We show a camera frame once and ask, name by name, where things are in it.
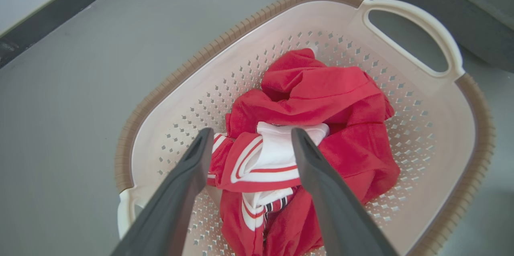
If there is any dark grey baseboard strip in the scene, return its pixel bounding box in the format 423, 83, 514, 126
0, 0, 149, 68

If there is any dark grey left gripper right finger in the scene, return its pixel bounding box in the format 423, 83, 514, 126
292, 128, 398, 256

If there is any red garment with white stripes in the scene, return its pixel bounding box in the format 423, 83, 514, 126
207, 48, 401, 256

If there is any cream perforated laundry basket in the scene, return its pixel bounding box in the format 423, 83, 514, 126
114, 0, 495, 256

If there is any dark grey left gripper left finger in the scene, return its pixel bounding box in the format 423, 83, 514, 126
110, 128, 214, 256

